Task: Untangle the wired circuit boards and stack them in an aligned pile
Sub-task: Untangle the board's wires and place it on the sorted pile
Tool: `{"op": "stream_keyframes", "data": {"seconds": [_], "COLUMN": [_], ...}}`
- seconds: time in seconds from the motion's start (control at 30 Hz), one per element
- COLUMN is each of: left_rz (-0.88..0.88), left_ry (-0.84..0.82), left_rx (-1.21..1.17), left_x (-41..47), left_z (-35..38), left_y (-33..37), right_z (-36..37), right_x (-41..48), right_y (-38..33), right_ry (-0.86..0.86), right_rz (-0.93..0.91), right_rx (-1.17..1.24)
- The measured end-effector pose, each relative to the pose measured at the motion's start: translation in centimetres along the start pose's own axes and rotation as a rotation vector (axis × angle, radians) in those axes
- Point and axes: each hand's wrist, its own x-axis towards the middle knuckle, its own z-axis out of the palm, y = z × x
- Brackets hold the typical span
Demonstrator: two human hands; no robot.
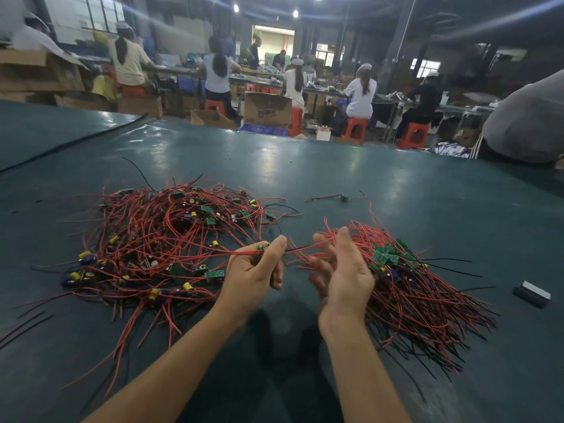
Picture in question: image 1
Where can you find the large open cardboard box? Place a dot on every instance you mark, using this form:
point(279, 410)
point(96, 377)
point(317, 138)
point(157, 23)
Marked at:
point(42, 70)

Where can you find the blue plastic crate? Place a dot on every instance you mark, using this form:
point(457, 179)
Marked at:
point(264, 129)

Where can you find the person's right forearm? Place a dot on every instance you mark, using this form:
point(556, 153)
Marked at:
point(363, 379)

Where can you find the dark green table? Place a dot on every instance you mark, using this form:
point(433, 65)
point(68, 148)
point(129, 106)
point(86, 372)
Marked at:
point(423, 207)

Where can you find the yellow sack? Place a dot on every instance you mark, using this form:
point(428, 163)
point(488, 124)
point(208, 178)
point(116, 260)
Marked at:
point(105, 88)

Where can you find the person's left hand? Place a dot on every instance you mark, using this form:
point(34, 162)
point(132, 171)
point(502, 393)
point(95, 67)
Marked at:
point(248, 282)

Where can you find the person's left forearm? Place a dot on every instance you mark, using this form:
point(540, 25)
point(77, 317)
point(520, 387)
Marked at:
point(159, 379)

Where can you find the grid window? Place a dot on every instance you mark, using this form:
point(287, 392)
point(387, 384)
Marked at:
point(101, 13)

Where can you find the red plastic stool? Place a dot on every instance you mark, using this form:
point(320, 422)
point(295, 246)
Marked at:
point(134, 90)
point(296, 121)
point(356, 129)
point(215, 106)
point(414, 135)

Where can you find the small black grey block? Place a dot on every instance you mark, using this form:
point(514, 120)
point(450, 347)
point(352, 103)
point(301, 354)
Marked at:
point(532, 293)

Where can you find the person's right hand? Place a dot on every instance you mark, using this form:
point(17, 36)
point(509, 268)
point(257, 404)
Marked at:
point(344, 282)

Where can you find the heap of black white items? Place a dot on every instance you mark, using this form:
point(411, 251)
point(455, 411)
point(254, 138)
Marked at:
point(454, 149)

